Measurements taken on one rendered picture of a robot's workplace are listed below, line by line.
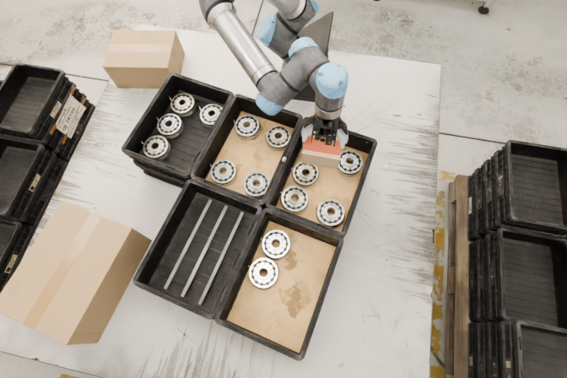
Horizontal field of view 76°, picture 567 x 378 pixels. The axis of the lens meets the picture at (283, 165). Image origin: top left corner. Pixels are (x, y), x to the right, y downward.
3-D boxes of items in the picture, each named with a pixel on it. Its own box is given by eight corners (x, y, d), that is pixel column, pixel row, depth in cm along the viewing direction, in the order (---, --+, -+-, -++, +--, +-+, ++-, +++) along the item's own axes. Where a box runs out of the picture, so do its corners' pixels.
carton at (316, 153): (310, 121, 127) (310, 110, 120) (343, 127, 126) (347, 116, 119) (301, 163, 121) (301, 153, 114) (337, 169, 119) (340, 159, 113)
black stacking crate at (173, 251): (197, 189, 144) (189, 178, 133) (265, 216, 139) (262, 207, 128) (144, 287, 129) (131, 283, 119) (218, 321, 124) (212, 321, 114)
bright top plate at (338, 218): (322, 195, 136) (322, 195, 136) (348, 205, 135) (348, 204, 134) (312, 219, 133) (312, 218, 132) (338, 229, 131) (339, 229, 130)
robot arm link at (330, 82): (337, 53, 88) (357, 78, 85) (332, 81, 98) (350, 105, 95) (309, 67, 86) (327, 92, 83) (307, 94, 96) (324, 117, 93)
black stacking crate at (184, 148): (179, 89, 164) (171, 72, 154) (238, 109, 159) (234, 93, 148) (132, 163, 149) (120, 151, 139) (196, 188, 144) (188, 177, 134)
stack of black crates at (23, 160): (34, 160, 227) (-8, 134, 196) (78, 169, 223) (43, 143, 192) (1, 222, 211) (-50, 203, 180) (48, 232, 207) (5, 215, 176)
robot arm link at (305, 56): (272, 62, 96) (293, 91, 92) (302, 29, 91) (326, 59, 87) (288, 69, 102) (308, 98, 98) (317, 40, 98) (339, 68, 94)
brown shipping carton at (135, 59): (185, 53, 186) (175, 30, 172) (177, 89, 177) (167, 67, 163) (127, 52, 188) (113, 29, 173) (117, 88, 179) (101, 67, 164)
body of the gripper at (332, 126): (310, 143, 109) (310, 122, 98) (314, 119, 112) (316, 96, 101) (335, 148, 108) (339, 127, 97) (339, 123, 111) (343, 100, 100)
